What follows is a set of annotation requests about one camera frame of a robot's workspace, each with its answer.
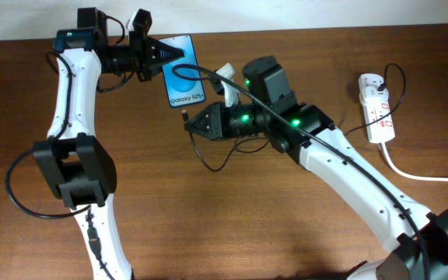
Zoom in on blue Galaxy smartphone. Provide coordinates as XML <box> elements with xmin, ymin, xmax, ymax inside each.
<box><xmin>160</xmin><ymin>35</ymin><xmax>206</xmax><ymax>108</ymax></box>

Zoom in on black charger cable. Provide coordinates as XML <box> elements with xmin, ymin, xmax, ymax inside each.
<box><xmin>180</xmin><ymin>63</ymin><xmax>407</xmax><ymax>173</ymax></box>

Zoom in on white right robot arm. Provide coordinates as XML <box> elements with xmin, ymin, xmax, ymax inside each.
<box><xmin>182</xmin><ymin>102</ymin><xmax>448</xmax><ymax>280</ymax></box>

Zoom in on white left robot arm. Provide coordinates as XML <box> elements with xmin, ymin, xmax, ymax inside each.
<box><xmin>33</xmin><ymin>27</ymin><xmax>184</xmax><ymax>279</ymax></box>

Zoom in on white charger plug adapter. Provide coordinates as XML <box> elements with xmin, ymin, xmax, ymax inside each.
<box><xmin>359</xmin><ymin>73</ymin><xmax>388</xmax><ymax>100</ymax></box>

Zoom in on white power strip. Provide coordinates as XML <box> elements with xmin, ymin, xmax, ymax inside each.
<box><xmin>359</xmin><ymin>90</ymin><xmax>395</xmax><ymax>144</ymax></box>

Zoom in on white power strip cord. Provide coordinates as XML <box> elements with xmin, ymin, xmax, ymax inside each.
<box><xmin>378</xmin><ymin>142</ymin><xmax>448</xmax><ymax>185</ymax></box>

